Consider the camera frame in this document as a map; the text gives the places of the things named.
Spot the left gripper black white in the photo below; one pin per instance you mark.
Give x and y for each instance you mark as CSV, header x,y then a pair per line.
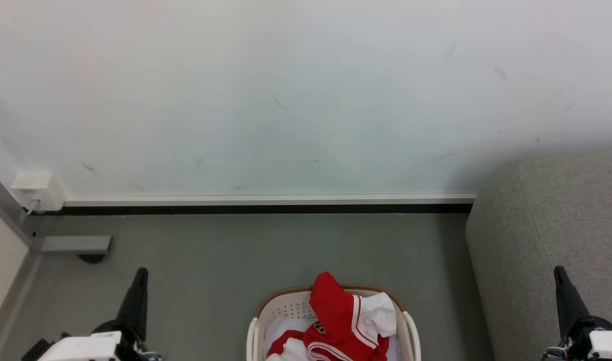
x,y
85,348

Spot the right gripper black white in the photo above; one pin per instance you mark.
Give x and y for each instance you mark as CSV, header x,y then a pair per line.
x,y
589,336

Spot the red garment with logo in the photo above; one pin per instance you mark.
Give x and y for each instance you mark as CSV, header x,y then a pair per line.
x,y
333,308

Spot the red garment wide white stripe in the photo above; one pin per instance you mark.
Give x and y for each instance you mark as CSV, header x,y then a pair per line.
x,y
331,348

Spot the grey fabric sofa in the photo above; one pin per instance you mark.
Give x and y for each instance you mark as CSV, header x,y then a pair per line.
x,y
547,225

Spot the black round foot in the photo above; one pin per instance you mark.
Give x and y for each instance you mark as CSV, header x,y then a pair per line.
x,y
91,257

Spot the white plastic laundry basket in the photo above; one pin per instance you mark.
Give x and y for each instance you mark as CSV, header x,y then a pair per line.
x,y
281,308

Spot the white cloth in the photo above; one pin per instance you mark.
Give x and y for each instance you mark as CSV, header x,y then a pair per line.
x,y
286,328

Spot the white and black baseboard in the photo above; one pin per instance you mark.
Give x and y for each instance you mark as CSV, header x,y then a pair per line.
x,y
266,203

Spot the grey metal foot bracket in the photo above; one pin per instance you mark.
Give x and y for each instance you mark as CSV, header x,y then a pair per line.
x,y
75,244

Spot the white wall socket box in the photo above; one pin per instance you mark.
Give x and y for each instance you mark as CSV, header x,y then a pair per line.
x,y
37,190

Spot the grey metal frame post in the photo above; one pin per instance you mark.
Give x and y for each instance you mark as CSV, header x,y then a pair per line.
x,y
7,205

